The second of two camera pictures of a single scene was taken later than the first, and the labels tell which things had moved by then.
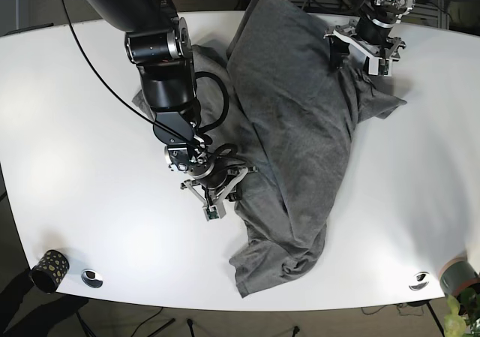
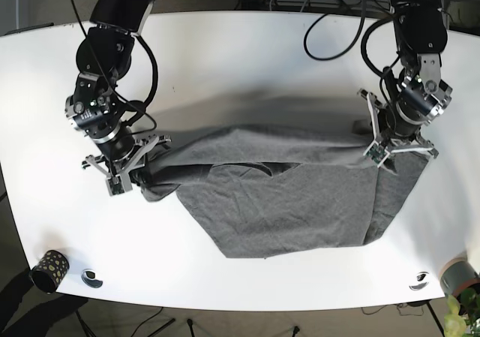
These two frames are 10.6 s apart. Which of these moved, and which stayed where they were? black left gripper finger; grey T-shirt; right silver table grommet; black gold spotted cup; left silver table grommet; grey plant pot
Moved: black left gripper finger; grey T-shirt
Stayed: grey plant pot; black gold spotted cup; left silver table grommet; right silver table grommet
